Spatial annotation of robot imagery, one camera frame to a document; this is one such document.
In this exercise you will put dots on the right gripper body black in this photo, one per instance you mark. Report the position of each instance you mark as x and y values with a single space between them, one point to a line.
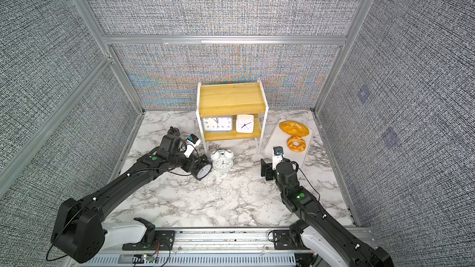
271 174

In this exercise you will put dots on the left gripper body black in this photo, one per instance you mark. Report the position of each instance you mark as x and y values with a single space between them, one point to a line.
187 163

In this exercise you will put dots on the black twin bell alarm clock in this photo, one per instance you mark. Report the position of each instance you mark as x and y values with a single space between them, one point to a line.
202 170

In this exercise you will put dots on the white twin bell alarm clock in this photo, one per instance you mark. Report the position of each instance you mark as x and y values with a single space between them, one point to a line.
222 160

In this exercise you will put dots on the grey rectangular alarm clock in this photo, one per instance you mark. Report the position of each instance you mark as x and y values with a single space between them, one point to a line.
217 124

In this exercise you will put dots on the small white square alarm clock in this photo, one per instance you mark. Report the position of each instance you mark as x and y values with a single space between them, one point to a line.
245 123

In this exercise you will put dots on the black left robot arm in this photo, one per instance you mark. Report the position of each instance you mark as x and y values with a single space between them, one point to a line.
78 229

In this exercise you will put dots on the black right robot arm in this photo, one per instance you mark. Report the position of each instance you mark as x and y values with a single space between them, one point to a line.
316 229

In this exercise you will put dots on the white and wood shelf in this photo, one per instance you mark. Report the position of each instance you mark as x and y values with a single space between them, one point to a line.
232 100

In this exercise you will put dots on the glazed bagel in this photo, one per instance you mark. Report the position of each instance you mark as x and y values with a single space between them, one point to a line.
296 144

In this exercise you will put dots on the oval bread loaf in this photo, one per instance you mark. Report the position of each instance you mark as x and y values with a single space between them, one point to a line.
294 128

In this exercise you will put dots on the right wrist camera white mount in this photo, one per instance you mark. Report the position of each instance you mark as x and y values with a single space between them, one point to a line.
277 156

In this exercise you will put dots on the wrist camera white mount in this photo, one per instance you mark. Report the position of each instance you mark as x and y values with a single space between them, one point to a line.
277 156
191 144

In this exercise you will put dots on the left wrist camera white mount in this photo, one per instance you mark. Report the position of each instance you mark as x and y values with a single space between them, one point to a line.
191 144

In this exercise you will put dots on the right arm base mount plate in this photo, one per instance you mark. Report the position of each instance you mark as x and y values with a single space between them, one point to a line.
286 240

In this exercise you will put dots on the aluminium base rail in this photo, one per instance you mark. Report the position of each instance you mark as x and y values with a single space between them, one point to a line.
212 247

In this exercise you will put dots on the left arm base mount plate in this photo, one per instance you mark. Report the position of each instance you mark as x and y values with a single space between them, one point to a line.
159 239

